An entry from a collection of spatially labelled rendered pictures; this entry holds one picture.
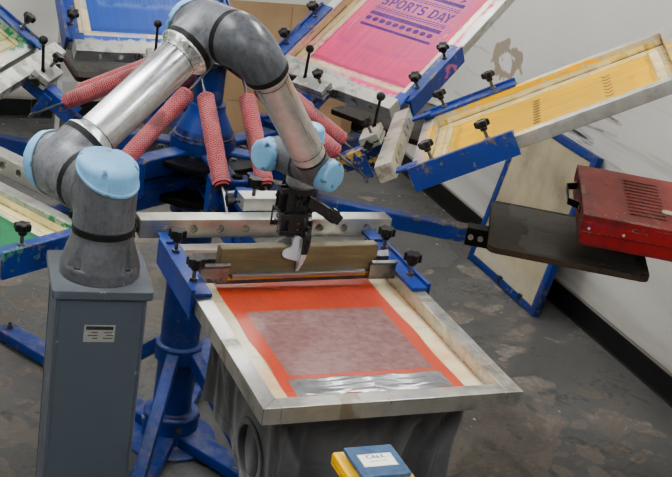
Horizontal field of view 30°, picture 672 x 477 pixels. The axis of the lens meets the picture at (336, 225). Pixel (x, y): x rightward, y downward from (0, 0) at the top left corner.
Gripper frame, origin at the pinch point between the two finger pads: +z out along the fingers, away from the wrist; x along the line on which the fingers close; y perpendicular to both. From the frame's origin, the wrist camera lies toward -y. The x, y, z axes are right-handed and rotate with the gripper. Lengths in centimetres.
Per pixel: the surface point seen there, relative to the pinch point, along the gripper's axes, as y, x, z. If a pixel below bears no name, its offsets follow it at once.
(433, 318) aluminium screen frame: -25.6, 25.4, 3.2
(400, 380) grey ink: -6.6, 49.0, 5.3
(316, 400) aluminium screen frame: 17, 59, 3
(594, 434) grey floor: -155, -64, 101
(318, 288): -5.6, 2.6, 5.9
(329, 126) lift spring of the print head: -34, -69, -12
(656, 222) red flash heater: -105, -2, -10
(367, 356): -4.1, 37.0, 5.9
